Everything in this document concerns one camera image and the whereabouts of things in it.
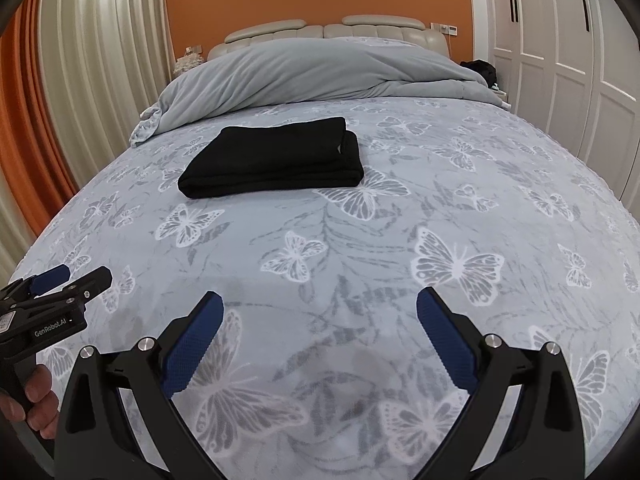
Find grey duvet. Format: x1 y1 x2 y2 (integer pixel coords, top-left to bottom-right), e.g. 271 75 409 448
129 35 513 148

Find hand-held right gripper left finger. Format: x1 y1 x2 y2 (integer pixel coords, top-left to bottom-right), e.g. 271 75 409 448
52 290 224 480

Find black pants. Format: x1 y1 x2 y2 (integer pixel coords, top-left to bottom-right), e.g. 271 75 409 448
177 116 364 200

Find beige padded headboard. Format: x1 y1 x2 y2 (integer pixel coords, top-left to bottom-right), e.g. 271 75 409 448
207 15 448 63

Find orange curtain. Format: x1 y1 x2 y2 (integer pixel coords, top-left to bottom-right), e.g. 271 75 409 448
0 0 78 231

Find person's left hand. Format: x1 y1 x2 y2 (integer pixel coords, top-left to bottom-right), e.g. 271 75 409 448
0 362 62 441

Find white flower bouquet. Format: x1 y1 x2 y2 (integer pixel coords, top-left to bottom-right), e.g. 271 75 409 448
172 54 205 75

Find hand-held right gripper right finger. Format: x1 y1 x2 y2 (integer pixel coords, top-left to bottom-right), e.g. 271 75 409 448
415 286 586 480

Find beige curtain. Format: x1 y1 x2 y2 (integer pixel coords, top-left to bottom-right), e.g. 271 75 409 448
0 0 176 256

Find grey butterfly print bedspread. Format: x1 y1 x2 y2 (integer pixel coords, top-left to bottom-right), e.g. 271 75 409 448
10 92 640 480

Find black bag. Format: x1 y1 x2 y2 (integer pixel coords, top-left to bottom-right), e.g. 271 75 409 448
459 59 498 86

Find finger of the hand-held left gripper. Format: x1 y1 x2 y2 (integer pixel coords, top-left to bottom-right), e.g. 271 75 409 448
10 267 114 312
0 264 71 306

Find white wardrobe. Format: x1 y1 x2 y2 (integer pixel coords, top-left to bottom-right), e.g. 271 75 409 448
470 0 640 201

